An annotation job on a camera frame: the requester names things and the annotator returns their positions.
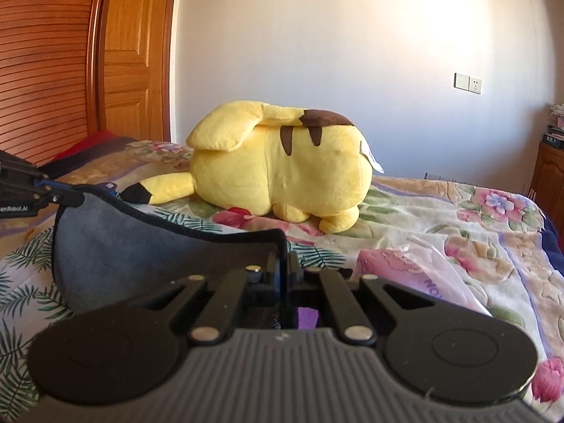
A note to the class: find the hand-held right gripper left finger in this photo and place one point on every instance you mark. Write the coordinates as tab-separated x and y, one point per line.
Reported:
274	273

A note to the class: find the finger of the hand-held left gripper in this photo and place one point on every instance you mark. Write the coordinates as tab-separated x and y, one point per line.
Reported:
59	194

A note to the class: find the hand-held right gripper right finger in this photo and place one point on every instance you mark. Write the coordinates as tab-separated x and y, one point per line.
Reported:
293	273

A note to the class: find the grey towel with black edge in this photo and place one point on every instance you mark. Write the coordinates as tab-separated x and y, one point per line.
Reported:
132	246

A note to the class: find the purple cloth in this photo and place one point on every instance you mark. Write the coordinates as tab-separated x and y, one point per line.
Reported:
307	318

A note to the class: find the red cloth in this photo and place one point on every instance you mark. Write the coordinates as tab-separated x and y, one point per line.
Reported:
94	143

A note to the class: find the yellow plush toy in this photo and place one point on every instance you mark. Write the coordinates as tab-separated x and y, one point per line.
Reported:
282	167

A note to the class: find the pink plastic bag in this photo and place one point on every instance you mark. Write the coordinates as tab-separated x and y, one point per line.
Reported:
409	268

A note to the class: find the wooden louvered wardrobe door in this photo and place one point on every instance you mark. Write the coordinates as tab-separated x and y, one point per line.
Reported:
44	53

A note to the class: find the wooden panel door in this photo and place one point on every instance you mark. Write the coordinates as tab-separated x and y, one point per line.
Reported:
132	53

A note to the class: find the floral bed blanket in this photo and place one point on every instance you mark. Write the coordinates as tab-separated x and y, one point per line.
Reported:
445	216

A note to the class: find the dark blue cloth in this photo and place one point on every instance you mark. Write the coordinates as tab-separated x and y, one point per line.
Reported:
554	240

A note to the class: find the wooden cabinet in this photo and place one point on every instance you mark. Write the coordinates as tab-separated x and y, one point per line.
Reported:
548	172

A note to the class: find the stack of books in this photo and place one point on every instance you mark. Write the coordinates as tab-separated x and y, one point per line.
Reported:
555	134

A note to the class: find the small flower bunch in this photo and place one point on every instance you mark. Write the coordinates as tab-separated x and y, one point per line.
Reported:
557	110

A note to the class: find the white wall switch socket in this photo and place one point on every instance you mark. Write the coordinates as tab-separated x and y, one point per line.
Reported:
467	83

